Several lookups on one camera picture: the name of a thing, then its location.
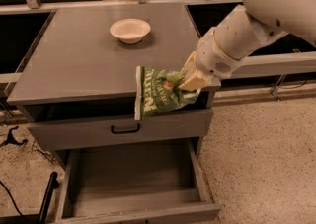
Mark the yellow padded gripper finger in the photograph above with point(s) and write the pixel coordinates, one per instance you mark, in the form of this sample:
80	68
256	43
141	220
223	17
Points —
196	81
190	66

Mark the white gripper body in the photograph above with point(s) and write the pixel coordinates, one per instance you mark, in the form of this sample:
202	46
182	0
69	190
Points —
213	57

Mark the green jalapeno chip bag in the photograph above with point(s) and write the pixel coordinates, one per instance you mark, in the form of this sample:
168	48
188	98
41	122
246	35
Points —
157	91

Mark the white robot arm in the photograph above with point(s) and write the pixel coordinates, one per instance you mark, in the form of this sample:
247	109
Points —
250	26

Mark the upper grey drawer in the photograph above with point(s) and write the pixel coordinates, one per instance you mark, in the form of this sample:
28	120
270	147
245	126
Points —
102	131

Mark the open lower grey drawer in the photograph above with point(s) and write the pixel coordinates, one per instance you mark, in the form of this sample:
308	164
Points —
141	183

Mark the grey drawer cabinet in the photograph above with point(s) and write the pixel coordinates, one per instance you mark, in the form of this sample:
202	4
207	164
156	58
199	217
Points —
78	70

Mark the white bowl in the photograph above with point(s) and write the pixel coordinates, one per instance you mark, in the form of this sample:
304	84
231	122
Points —
130	31

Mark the black bar lower left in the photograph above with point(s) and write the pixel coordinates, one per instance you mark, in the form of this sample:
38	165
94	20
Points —
51	187

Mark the black clip on floor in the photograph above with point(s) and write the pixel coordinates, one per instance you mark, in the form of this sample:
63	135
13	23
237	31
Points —
11	139

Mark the grey metal railing frame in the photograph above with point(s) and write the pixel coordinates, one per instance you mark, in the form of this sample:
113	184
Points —
260	66

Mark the black drawer handle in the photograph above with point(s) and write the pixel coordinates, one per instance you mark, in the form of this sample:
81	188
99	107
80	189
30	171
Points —
125	130

